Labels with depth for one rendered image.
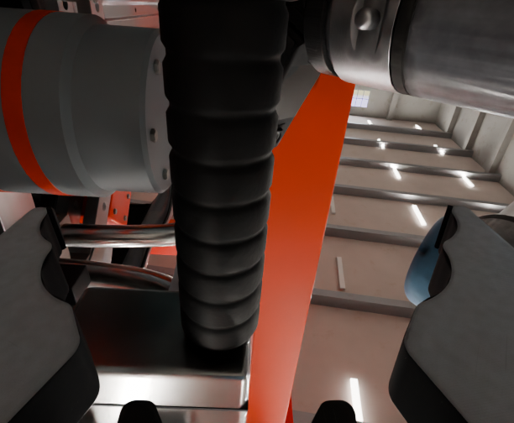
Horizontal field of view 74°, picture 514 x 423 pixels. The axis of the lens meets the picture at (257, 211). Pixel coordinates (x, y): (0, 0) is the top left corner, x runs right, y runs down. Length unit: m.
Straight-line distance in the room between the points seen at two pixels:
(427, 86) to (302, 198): 0.64
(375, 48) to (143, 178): 0.17
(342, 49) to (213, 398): 0.19
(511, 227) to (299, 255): 0.56
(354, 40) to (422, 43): 0.04
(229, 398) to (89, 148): 0.18
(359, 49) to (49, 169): 0.21
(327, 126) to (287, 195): 0.19
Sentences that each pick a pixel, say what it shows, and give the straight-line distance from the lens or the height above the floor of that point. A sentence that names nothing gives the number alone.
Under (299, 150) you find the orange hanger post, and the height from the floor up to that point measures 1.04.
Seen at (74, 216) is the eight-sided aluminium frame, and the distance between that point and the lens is 0.58.
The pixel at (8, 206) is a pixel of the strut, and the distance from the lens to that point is 0.39.
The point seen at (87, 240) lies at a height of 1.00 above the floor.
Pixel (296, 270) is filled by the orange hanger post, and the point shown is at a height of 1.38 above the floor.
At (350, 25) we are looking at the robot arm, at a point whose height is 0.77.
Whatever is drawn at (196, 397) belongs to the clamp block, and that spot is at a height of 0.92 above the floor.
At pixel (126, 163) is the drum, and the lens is 0.25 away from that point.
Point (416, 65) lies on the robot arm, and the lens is 0.20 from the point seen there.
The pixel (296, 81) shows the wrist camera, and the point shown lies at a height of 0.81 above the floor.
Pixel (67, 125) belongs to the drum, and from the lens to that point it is 0.25.
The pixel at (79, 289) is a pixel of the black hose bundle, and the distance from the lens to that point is 0.31.
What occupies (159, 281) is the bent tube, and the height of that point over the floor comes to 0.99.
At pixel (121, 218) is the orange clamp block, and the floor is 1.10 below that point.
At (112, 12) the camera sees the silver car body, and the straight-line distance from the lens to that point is 0.92.
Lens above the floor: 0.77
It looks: 31 degrees up
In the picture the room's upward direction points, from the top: 176 degrees counter-clockwise
